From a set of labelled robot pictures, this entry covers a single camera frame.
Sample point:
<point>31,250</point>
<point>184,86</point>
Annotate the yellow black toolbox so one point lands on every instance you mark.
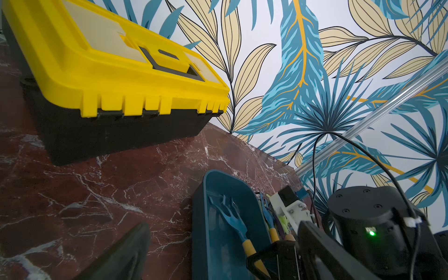
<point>97,83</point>

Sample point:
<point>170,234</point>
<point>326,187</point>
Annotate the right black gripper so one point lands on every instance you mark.
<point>282,260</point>

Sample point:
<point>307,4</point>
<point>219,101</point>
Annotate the teal plastic storage box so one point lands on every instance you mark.
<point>214,182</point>

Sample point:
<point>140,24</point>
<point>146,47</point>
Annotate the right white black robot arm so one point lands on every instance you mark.
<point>381,237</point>

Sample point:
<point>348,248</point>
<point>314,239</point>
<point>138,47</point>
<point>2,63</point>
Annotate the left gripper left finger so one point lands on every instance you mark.
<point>125,260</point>

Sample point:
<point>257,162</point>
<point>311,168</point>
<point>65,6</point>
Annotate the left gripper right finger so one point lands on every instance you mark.
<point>324,259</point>

